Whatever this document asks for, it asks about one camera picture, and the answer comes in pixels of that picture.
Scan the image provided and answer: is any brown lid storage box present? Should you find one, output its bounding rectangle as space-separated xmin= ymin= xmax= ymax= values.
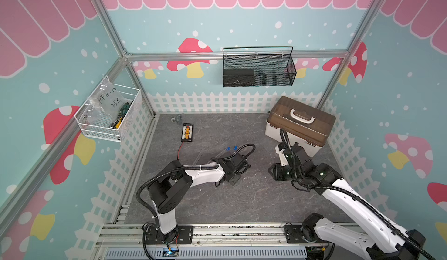
xmin=265 ymin=96 xmax=336 ymax=157

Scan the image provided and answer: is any clear test tube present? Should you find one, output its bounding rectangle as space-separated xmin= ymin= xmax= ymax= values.
xmin=193 ymin=150 xmax=203 ymax=165
xmin=215 ymin=147 xmax=228 ymax=158

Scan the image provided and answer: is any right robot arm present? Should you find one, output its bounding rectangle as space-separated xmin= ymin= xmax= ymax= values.
xmin=268 ymin=129 xmax=433 ymax=260

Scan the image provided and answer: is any black box with orange connectors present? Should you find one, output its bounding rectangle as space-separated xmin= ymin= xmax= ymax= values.
xmin=181 ymin=123 xmax=194 ymax=142

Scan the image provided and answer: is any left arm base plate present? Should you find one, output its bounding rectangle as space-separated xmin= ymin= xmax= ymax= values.
xmin=143 ymin=224 xmax=194 ymax=246

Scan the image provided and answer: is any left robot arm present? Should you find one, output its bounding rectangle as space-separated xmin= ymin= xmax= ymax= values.
xmin=136 ymin=143 xmax=256 ymax=236

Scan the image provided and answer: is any clear plastic bag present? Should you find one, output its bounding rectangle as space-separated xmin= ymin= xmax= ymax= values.
xmin=85 ymin=78 xmax=126 ymax=127

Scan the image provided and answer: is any black wire mesh basket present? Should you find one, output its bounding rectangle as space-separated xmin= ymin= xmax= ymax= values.
xmin=222 ymin=46 xmax=297 ymax=87

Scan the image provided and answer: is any green yellow tool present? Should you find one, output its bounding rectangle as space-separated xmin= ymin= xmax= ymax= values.
xmin=109 ymin=102 xmax=131 ymax=129

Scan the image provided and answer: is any white wire basket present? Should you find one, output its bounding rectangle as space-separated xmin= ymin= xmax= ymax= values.
xmin=74 ymin=77 xmax=142 ymax=142

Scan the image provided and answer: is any black box in mesh basket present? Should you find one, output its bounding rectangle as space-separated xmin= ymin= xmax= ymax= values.
xmin=222 ymin=69 xmax=255 ymax=87

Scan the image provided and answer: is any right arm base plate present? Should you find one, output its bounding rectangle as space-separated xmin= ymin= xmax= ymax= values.
xmin=284 ymin=222 xmax=330 ymax=246

